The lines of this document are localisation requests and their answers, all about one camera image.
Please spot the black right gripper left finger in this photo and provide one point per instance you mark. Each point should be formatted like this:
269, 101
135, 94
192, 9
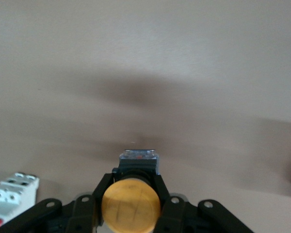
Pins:
83, 213

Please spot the white circuit breaker red switches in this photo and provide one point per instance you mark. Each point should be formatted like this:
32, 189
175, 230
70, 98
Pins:
12, 194

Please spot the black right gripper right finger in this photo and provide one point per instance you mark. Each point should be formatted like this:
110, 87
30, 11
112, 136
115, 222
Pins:
177, 213

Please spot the yellow push button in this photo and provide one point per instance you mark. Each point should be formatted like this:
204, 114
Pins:
131, 206

